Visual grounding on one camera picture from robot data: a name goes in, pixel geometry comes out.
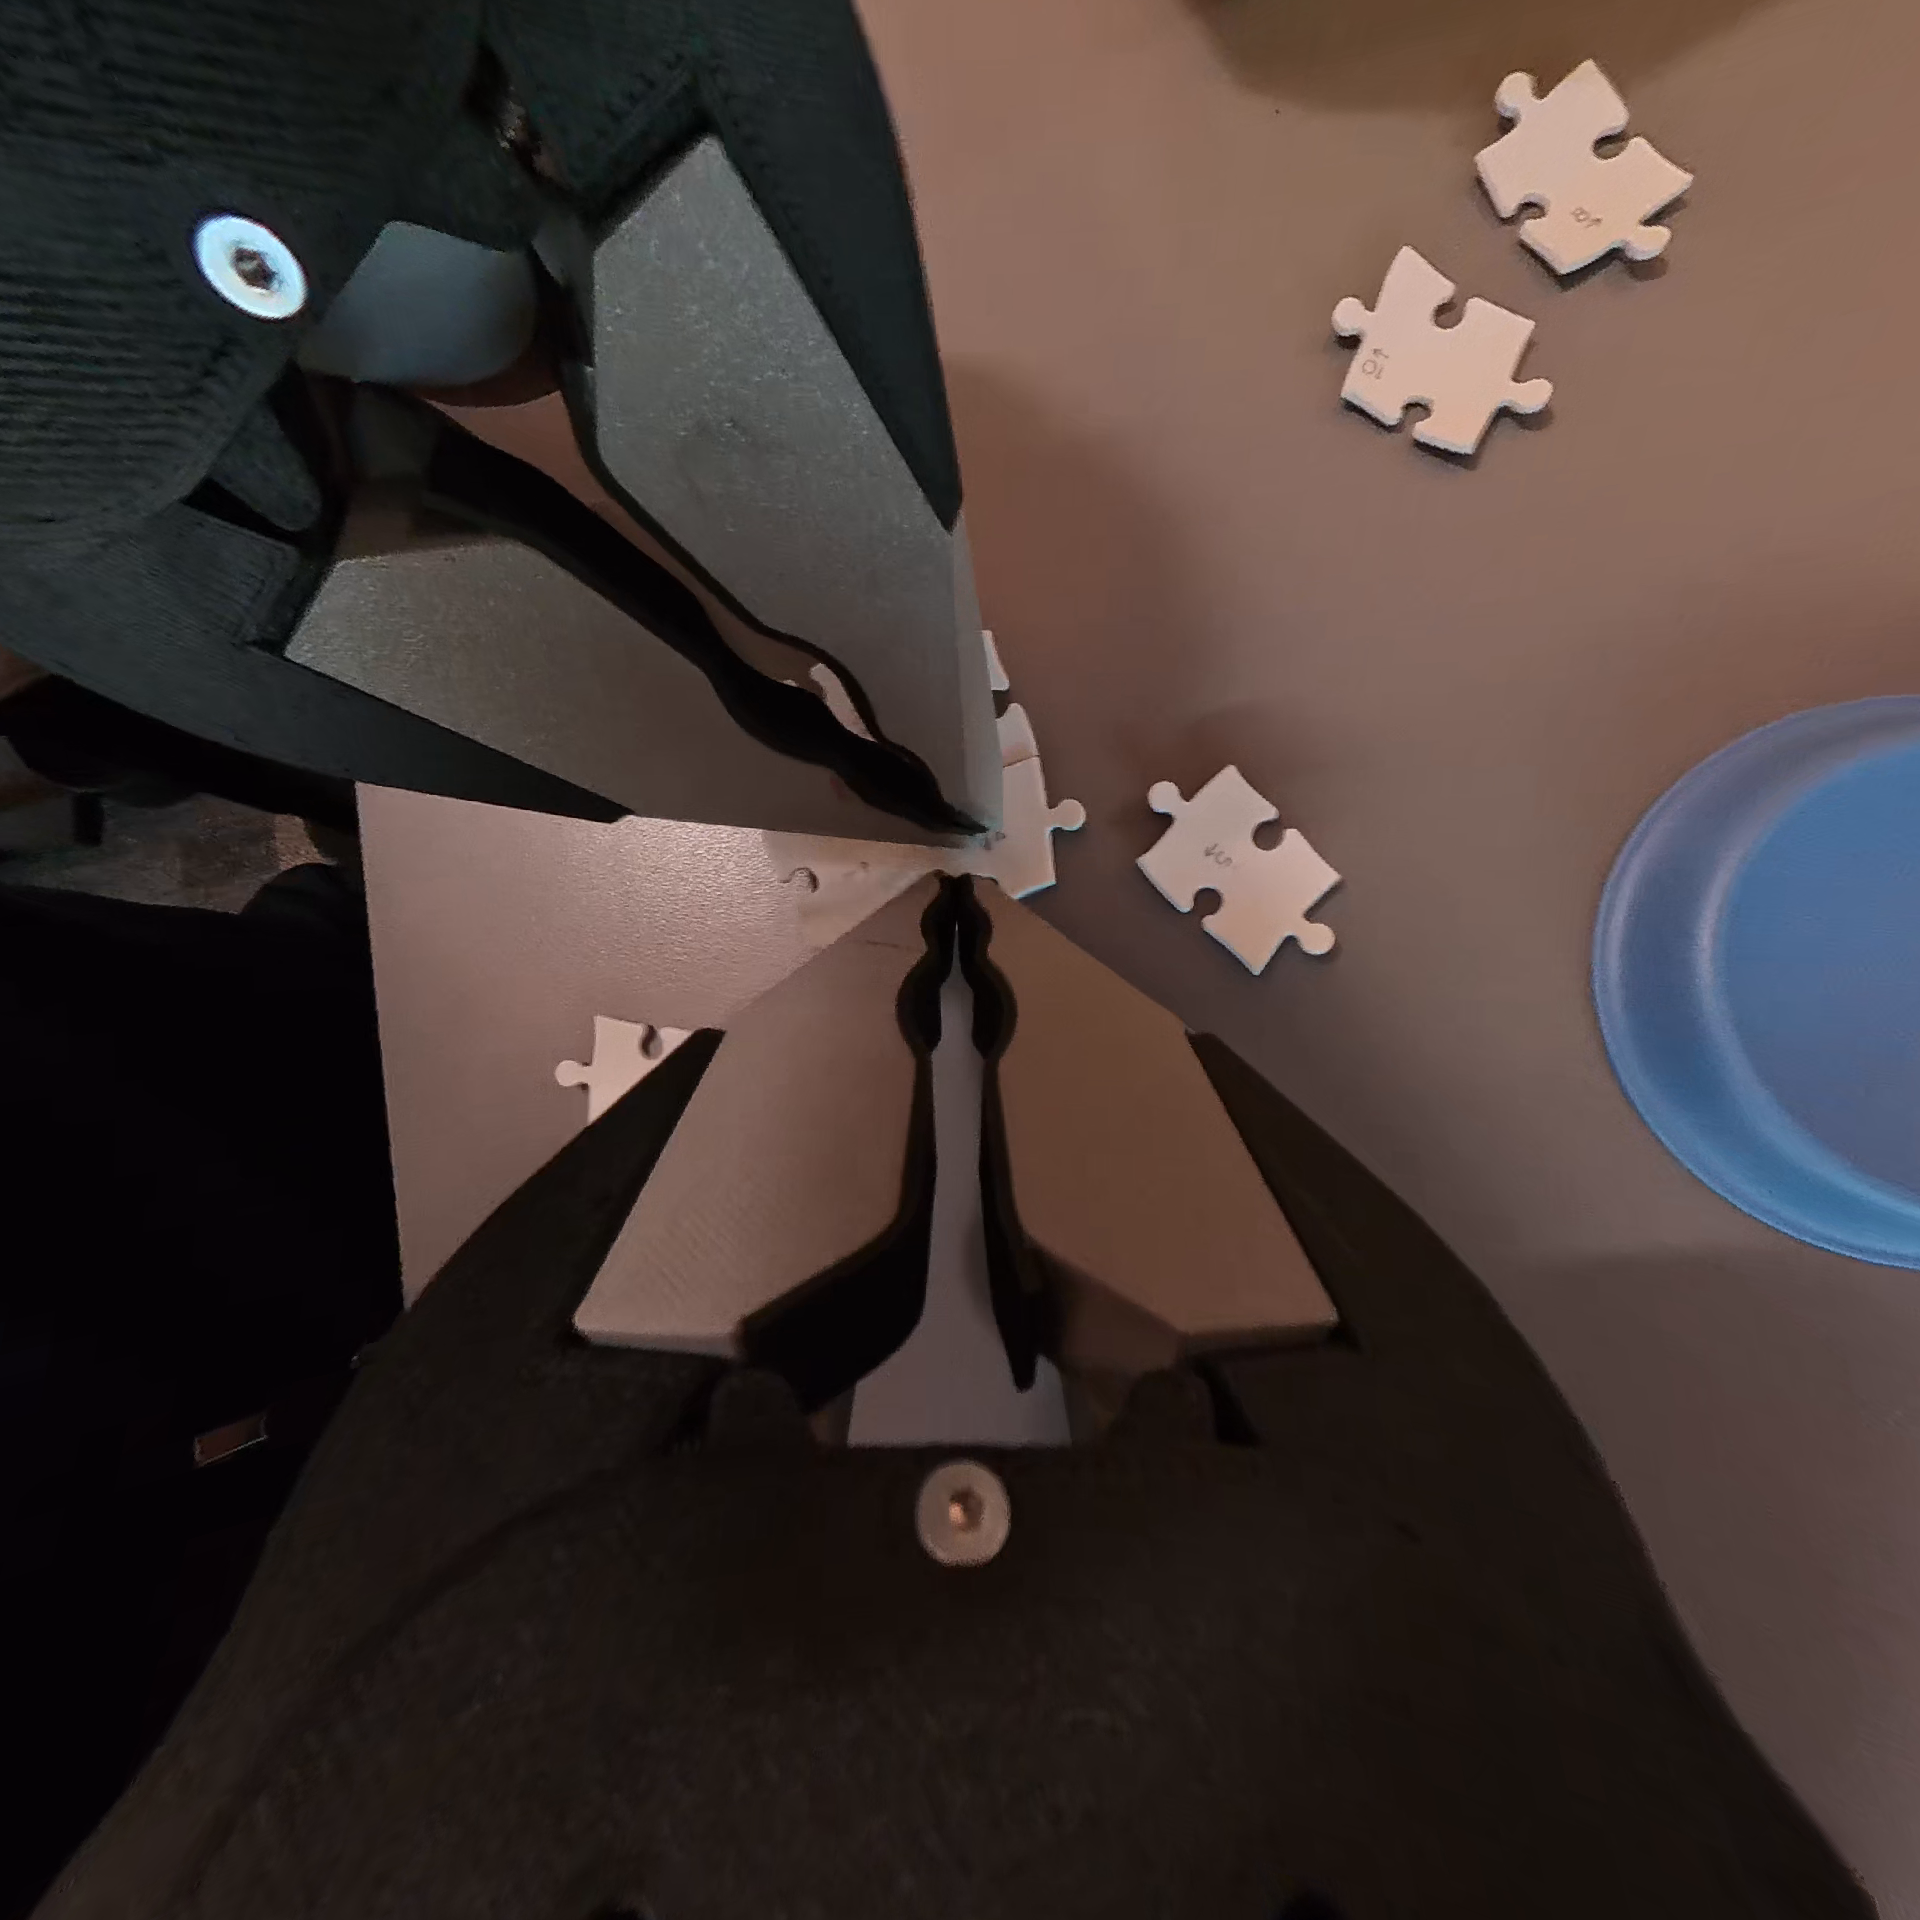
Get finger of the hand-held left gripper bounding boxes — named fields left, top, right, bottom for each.
left=282, top=429, right=985, bottom=840
left=563, top=132, right=1002, bottom=835

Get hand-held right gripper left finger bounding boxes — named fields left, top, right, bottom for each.
left=576, top=875, right=962, bottom=1412

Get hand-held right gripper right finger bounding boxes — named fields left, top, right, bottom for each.
left=954, top=875, right=1340, bottom=1395

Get white puzzle piece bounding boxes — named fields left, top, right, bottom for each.
left=554, top=1016, right=717, bottom=1125
left=1333, top=247, right=1553, bottom=459
left=1474, top=57, right=1698, bottom=278
left=1135, top=765, right=1341, bottom=976

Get assembled white puzzle pieces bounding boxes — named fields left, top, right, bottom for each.
left=781, top=631, right=1092, bottom=901

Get blue round plastic stand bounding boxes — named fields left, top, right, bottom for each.
left=1592, top=694, right=1920, bottom=1273

